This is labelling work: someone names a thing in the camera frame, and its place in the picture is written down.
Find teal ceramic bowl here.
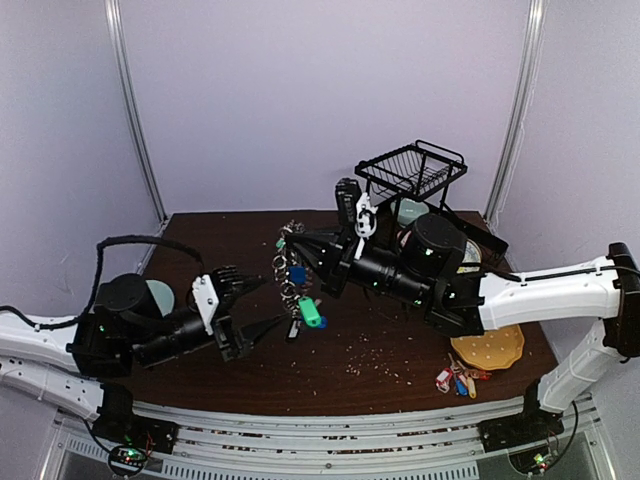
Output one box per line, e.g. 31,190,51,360
397,198,430,228

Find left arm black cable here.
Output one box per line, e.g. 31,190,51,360
89,235,205,311

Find yellow key tag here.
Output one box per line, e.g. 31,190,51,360
466,378,477,399

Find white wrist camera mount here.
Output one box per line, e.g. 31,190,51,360
191,274,219,336
354,192,378,260

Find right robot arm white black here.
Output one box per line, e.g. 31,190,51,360
278,178,639,442

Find blue key tag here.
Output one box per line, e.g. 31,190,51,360
454,378,469,396

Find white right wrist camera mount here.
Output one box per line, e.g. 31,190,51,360
354,192,378,260

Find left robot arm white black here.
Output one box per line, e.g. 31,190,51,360
1,267,283,444

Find white blue patterned plate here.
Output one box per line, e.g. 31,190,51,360
457,240,482,274

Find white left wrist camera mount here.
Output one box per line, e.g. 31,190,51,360
191,274,219,336

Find yellow dotted plate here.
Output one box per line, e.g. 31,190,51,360
450,325,525,371

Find grey disc keyring organizer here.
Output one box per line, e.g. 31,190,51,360
271,220,328,343

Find right aluminium frame post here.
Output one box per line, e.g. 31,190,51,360
484,0,548,229

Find teal plate with flower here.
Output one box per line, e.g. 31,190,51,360
146,279,175,317

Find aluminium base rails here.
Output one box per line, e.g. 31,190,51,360
42,392,614,480

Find red key tag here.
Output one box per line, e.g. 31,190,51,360
435,368,453,393

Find black wire dish rack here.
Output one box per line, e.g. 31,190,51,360
354,139,508,262

